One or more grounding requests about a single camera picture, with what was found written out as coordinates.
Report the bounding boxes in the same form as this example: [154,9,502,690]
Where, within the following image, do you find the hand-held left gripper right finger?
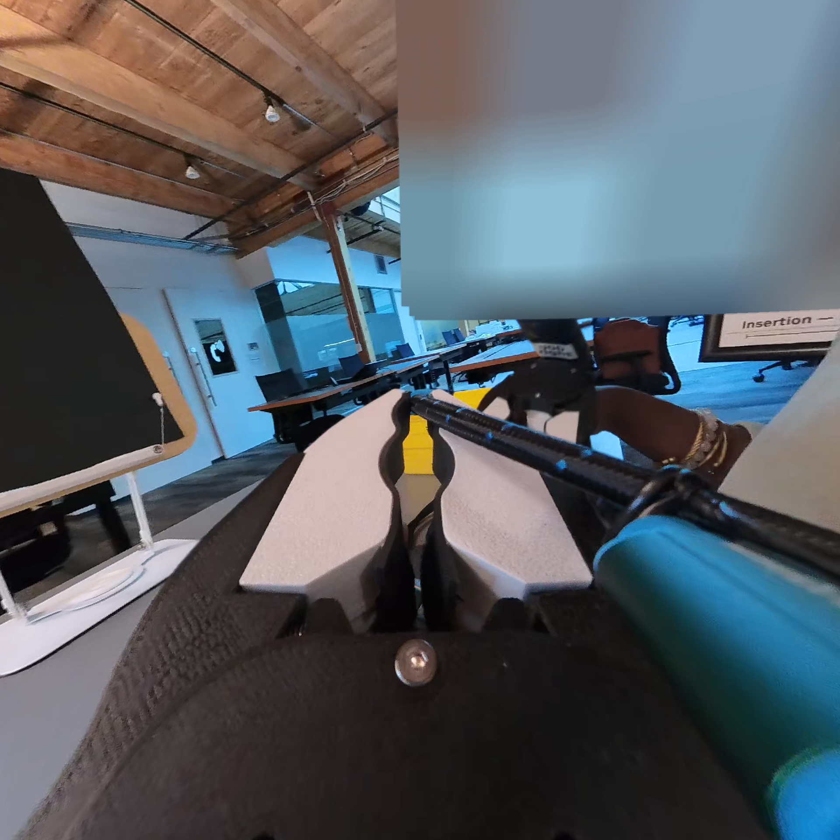
[422,390,596,632]

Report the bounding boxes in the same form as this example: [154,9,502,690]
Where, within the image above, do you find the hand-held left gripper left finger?
[238,388,414,634]

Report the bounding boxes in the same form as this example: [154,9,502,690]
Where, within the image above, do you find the yellow plastic bin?
[402,387,491,475]

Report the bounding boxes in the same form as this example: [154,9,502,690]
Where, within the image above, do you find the black braided HDMI cable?
[408,392,840,840]

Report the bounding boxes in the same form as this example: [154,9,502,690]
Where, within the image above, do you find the person's right forearm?
[712,420,754,488]

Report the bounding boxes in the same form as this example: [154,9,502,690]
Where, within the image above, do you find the person's right hand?
[594,386,693,463]

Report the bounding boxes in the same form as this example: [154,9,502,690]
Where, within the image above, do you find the wooden office desk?
[248,354,460,427]
[453,341,546,371]

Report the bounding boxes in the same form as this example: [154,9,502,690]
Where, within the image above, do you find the brown office chair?
[592,318,682,396]

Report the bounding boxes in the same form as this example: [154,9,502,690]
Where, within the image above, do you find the white door with window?
[163,287,277,460]

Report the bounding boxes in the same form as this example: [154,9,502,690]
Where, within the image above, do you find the black office chair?
[255,367,309,408]

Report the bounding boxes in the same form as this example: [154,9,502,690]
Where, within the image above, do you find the framed white sign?
[697,313,840,365]

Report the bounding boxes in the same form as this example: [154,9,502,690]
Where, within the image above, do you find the wooden support column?
[318,202,374,365]

